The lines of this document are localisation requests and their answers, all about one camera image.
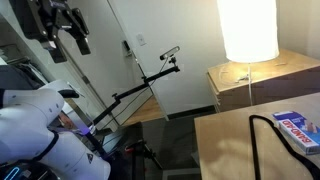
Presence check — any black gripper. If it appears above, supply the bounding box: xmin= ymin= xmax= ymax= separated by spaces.
xmin=9 ymin=0 xmax=91 ymax=63

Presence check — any blue band-aid box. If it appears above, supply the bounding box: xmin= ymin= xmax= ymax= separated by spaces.
xmin=272 ymin=111 xmax=320 ymax=155

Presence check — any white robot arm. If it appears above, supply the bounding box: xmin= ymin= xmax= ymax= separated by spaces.
xmin=0 ymin=63 xmax=111 ymax=180

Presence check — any wooden dresser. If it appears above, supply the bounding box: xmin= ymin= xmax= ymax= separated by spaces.
xmin=207 ymin=49 xmax=320 ymax=112

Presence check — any white wall switch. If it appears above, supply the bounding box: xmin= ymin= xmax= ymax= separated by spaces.
xmin=136 ymin=33 xmax=147 ymax=46

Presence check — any black camera on boom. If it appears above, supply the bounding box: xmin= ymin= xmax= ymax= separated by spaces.
xmin=159 ymin=46 xmax=180 ymax=60

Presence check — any black bag strap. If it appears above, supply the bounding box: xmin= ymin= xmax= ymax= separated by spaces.
xmin=248 ymin=114 xmax=320 ymax=180

